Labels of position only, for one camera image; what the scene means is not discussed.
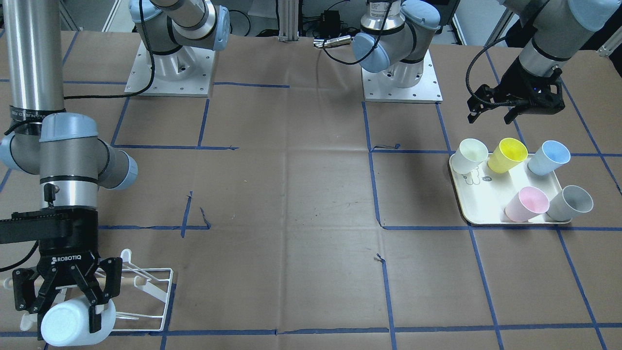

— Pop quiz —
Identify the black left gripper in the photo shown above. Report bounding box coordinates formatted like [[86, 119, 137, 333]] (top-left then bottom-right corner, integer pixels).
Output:
[[468, 60, 566, 124]]

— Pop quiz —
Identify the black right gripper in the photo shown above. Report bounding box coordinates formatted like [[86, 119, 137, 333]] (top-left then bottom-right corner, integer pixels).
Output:
[[1, 207, 122, 333]]

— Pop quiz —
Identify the light blue plastic cup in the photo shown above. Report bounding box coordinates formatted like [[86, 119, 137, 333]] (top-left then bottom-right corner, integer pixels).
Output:
[[40, 296, 116, 347]]

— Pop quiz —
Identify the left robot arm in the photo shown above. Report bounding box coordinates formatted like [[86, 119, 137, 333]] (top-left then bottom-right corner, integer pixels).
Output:
[[352, 0, 621, 124]]

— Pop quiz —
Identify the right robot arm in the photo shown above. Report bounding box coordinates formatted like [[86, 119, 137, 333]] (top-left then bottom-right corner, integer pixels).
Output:
[[1, 0, 138, 339]]

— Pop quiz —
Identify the yellow plastic cup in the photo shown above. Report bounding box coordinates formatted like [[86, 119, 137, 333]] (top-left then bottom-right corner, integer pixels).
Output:
[[488, 138, 528, 174]]

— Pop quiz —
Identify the cream plastic cup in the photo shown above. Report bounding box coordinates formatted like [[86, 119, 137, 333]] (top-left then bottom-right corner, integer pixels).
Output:
[[450, 138, 488, 175]]

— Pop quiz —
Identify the pink plastic cup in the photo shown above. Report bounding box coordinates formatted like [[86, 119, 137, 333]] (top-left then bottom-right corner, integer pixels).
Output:
[[504, 186, 550, 222]]

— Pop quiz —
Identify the grey plastic cup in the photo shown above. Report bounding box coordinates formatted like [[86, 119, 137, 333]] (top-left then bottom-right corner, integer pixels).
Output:
[[546, 185, 594, 222]]

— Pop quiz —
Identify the cream serving tray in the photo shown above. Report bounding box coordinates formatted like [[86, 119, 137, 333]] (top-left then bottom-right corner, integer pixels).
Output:
[[449, 161, 562, 226]]

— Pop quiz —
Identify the white wire cup rack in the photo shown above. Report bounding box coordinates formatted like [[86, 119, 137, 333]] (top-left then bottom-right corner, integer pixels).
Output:
[[1, 249, 173, 336]]

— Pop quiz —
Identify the aluminium frame post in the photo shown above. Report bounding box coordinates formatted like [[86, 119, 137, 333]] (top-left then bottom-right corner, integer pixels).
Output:
[[276, 0, 302, 42]]

